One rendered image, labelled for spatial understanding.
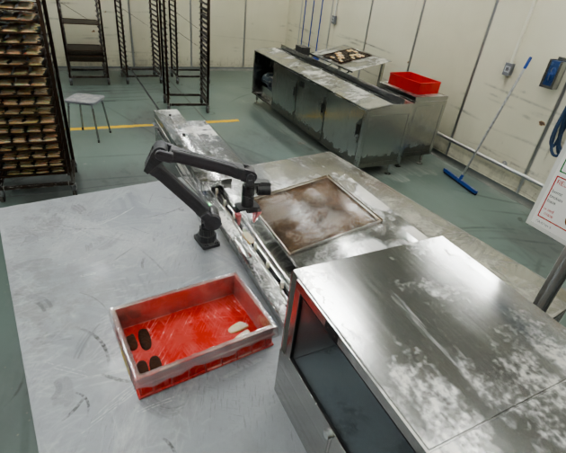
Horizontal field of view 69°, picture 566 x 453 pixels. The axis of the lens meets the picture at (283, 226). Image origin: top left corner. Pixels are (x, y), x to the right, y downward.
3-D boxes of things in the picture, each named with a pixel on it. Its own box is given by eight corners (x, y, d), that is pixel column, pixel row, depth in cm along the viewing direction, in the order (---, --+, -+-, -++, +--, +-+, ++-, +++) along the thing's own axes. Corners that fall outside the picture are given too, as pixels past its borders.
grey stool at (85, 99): (111, 132, 507) (107, 95, 483) (100, 143, 476) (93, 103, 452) (82, 128, 506) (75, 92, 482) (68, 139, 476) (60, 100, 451)
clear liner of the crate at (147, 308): (110, 327, 143) (106, 306, 138) (235, 288, 167) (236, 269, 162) (136, 404, 120) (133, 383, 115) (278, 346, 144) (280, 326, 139)
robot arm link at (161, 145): (136, 156, 169) (135, 167, 161) (160, 136, 166) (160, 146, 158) (210, 222, 194) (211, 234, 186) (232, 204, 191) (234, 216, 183)
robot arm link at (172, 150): (154, 150, 169) (153, 161, 161) (157, 137, 167) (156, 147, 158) (251, 175, 186) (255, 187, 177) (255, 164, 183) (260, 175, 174)
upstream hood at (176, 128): (154, 119, 318) (153, 108, 313) (177, 118, 325) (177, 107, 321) (200, 193, 226) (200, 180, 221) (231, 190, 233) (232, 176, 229)
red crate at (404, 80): (386, 83, 501) (389, 72, 494) (408, 82, 518) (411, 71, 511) (417, 94, 466) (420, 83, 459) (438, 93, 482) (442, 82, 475)
